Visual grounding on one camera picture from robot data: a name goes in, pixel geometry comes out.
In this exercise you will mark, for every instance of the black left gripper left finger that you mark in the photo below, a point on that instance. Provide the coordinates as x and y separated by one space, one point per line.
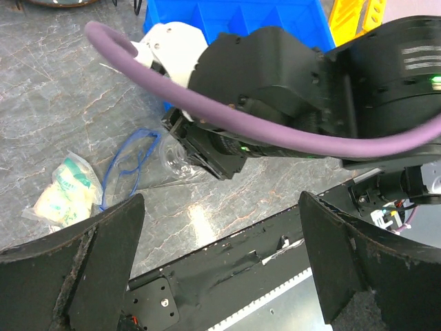
75 278

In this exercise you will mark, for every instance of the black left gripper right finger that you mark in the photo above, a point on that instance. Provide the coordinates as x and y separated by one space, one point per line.
367 278

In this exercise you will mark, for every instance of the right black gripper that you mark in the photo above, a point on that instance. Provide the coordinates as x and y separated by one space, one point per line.
199 148

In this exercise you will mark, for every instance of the clear glass funnel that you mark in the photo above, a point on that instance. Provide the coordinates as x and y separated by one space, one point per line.
176 162

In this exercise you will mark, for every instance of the blue plastic divided bin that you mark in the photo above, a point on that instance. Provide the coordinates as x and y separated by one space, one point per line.
305 19

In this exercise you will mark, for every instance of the yellow test tube rack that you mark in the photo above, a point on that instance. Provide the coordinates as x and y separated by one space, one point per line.
352 18

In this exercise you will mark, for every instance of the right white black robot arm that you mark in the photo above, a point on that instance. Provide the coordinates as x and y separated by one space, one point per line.
380 90

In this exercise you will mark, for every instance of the small glass reagent bottle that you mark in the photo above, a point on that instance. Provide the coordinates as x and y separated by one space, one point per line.
75 188

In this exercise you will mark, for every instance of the brown ceramic bowl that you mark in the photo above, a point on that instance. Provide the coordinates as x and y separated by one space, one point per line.
62 3

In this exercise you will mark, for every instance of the light blue cable duct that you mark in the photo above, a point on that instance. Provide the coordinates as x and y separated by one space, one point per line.
291 306

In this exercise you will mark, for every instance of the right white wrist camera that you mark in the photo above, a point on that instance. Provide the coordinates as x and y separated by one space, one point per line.
175 46

